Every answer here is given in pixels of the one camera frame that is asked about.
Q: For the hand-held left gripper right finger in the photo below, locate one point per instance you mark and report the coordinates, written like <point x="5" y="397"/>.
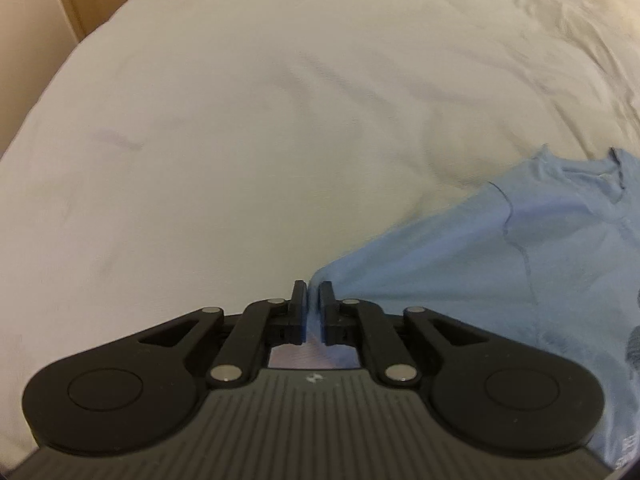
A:
<point x="327" y="310"/>

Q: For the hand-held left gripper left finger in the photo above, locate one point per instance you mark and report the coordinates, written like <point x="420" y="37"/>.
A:
<point x="299" y="310"/>

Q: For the light blue printed T-shirt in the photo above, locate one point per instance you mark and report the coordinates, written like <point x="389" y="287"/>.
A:
<point x="475" y="260"/>

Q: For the white bed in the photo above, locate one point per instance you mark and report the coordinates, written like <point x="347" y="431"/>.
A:
<point x="250" y="135"/>

